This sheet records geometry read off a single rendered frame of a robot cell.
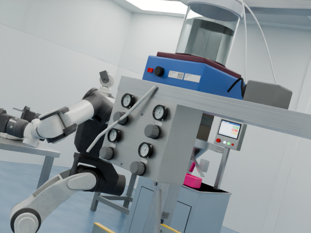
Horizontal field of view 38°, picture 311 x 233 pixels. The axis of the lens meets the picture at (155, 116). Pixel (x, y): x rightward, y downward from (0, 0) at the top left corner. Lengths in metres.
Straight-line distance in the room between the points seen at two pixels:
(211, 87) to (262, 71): 5.46
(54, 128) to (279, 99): 1.09
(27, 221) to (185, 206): 1.71
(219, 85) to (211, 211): 2.79
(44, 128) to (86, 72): 5.72
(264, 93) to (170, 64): 0.27
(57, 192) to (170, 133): 1.29
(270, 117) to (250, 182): 5.51
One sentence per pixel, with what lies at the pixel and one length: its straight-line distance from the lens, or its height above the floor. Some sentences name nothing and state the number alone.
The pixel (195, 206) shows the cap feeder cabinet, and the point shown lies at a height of 0.64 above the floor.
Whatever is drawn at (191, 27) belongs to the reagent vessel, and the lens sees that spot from 1.19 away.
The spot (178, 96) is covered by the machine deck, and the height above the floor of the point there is 1.30.
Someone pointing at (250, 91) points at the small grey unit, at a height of 1.36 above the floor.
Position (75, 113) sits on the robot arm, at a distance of 1.92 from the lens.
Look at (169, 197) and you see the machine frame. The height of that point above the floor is 1.01.
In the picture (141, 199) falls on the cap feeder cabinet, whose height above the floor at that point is 0.52.
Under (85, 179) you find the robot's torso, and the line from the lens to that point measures 2.26.
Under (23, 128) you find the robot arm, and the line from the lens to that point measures 2.16.
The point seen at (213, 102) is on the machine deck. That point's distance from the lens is 0.99.
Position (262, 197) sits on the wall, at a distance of 6.34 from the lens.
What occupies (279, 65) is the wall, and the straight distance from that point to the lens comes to 6.50.
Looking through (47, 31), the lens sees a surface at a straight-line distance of 1.14.
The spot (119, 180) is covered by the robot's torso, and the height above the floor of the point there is 0.87.
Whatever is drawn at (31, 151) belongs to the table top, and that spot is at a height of 0.86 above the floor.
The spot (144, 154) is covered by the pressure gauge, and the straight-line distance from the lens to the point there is 1.08.
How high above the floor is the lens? 1.25
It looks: level
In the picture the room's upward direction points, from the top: 16 degrees clockwise
